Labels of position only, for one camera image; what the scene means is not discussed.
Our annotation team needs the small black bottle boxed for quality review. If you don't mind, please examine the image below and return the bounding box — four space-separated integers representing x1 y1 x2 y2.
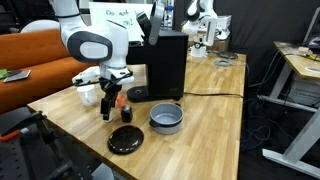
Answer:
121 105 133 122

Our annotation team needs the grey tablet on sofa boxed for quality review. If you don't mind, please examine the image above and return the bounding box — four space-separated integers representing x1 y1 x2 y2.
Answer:
3 70 31 83

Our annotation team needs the white whiteboard sign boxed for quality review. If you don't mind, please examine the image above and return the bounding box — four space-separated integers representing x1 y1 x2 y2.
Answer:
89 2 152 41

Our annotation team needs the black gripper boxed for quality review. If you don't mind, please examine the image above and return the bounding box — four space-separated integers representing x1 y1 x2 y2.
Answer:
99 78 122 117

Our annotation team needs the white mug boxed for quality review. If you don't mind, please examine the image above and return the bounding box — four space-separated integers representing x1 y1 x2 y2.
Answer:
77 85 97 106

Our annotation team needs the black pot lid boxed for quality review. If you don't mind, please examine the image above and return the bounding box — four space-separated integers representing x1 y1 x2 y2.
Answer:
107 125 144 155

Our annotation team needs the small orange cup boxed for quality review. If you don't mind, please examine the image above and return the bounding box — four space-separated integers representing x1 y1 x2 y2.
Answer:
116 94 126 108

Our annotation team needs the orange sofa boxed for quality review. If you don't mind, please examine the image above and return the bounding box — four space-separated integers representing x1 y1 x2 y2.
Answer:
0 29 90 113

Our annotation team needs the grey tape roll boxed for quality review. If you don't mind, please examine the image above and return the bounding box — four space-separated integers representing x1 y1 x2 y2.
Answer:
214 59 232 67

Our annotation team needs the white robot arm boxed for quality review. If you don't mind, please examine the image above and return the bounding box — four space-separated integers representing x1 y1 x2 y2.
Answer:
49 0 134 121

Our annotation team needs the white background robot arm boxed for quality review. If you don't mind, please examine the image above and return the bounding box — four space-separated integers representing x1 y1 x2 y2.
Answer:
182 0 231 57

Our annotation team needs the black coffee maker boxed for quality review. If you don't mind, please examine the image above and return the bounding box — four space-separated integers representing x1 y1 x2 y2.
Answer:
126 2 188 102

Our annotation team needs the grey cooking pot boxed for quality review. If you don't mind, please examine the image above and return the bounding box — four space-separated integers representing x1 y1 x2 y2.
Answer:
149 103 184 135

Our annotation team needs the side desk with white legs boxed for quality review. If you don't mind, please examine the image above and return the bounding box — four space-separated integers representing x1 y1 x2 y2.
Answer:
258 41 320 179

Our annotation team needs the white round chair back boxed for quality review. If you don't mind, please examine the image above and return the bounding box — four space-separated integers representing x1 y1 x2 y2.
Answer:
20 20 60 33

